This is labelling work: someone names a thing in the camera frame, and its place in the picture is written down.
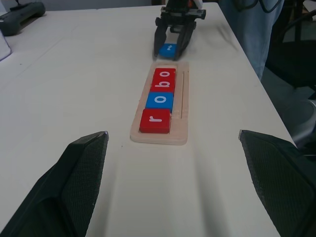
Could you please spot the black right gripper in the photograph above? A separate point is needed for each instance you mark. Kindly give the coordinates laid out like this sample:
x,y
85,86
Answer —
x,y
179,13

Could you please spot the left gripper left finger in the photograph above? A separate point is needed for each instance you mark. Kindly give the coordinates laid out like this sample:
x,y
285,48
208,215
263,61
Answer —
x,y
61,197

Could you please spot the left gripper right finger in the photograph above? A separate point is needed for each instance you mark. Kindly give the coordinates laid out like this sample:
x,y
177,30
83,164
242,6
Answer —
x,y
284,187

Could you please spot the blue letter block t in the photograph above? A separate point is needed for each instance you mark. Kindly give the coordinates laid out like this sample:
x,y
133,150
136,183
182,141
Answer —
x,y
168,50

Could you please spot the red letter block o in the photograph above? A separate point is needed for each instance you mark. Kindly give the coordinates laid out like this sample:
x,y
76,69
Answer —
x,y
165,73

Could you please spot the red letter block b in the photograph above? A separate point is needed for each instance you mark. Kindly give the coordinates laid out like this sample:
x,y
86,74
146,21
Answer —
x,y
163,86

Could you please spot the blue letter block o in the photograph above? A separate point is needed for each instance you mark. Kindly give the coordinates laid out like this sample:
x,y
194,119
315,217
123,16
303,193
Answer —
x,y
160,100

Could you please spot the silver robot body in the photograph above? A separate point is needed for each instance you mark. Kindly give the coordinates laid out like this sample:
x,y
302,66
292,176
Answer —
x,y
304,121

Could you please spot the red letter block r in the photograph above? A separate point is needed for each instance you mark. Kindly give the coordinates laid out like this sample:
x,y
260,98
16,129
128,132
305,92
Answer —
x,y
155,121

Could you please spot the wooden letter tray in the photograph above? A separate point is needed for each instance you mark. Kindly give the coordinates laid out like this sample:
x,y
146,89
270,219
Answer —
x,y
182,128

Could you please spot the light blue trouser leg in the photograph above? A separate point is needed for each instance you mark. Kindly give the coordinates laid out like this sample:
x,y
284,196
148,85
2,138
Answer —
x,y
251,37

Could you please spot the black office chair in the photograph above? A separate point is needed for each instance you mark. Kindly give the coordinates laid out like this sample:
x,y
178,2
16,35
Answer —
x,y
293,61

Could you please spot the black handheld controller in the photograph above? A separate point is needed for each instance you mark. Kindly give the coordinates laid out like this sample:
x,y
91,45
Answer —
x,y
17,19

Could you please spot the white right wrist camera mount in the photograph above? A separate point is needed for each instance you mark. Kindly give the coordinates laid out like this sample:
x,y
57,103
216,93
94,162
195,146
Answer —
x,y
197,3

